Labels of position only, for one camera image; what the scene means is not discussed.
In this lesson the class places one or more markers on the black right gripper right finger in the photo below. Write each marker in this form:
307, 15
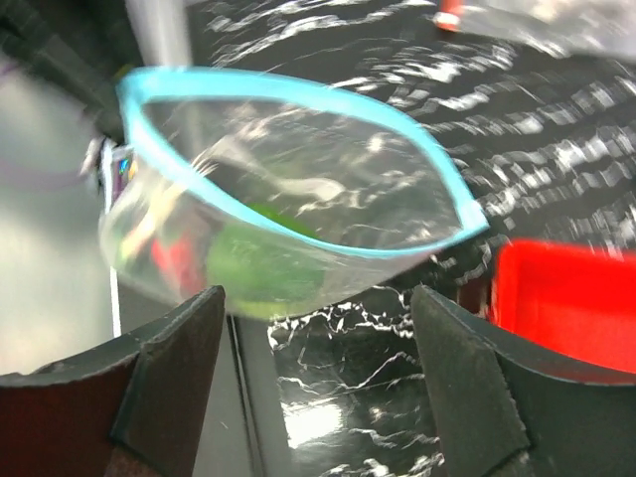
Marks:
504, 406

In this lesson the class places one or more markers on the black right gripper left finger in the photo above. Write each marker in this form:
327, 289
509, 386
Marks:
133, 406

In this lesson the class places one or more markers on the red chili pepper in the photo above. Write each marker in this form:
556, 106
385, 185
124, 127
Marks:
177, 263

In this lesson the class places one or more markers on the red plastic tray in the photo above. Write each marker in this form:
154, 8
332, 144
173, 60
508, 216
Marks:
570, 299

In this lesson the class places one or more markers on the clear blue zip bag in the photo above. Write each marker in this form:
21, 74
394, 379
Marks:
360, 187

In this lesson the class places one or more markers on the pale green cabbage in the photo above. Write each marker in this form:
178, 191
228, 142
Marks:
264, 277

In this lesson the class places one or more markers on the large bag of chips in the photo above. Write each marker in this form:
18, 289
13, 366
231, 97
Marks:
601, 28

